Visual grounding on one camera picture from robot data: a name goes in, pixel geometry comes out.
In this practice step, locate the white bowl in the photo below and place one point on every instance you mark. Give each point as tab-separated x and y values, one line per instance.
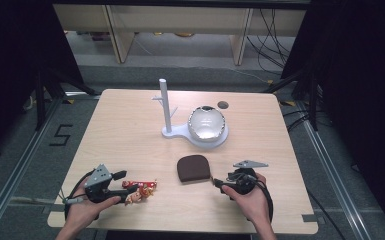
206	123

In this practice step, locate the red snack packet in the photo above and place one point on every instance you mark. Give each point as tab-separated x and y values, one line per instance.
140	190

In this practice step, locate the aluminium floor rail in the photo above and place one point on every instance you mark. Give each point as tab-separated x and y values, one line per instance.
336	180
16	166

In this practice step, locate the person's left hand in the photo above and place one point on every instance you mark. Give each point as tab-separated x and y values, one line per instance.
84	210

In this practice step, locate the black metal stand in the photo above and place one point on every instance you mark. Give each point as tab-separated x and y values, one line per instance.
46	96
308	96

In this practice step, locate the black curtain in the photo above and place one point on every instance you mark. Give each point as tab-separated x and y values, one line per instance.
363	100
16	66

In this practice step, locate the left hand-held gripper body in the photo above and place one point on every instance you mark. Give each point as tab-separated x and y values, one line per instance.
97	180

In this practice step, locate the light wooden shelf unit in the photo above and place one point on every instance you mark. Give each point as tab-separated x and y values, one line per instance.
180	20

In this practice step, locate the person's right hand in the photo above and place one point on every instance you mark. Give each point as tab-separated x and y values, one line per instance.
251	204

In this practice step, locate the white peg stand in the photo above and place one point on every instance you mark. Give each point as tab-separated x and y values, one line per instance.
166	110

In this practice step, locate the brown pouch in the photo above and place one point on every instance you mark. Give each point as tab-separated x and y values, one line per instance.
193	168

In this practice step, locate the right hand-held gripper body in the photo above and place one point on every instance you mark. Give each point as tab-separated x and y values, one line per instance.
244	181

